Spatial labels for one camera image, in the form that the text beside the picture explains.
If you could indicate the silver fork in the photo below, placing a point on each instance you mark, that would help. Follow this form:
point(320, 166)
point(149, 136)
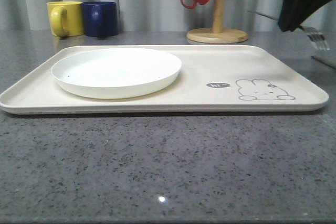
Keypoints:
point(316, 37)

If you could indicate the silver knife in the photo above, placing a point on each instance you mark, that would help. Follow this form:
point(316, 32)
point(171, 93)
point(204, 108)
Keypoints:
point(326, 61)

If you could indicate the white round plate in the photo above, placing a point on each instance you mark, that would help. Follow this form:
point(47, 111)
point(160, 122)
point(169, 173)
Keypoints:
point(116, 73)

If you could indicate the wooden mug tree stand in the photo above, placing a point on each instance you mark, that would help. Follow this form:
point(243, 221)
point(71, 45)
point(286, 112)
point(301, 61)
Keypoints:
point(217, 34)

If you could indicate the grey curtain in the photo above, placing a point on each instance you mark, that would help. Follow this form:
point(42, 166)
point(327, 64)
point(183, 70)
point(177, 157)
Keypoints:
point(144, 1)

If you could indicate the cream rabbit serving tray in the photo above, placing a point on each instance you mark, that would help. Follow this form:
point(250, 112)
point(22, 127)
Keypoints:
point(213, 78)

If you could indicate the dark blue mug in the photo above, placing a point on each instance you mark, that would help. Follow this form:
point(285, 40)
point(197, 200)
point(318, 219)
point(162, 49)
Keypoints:
point(100, 19)

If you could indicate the yellow mug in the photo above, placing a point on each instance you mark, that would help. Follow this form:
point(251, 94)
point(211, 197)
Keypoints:
point(65, 18)

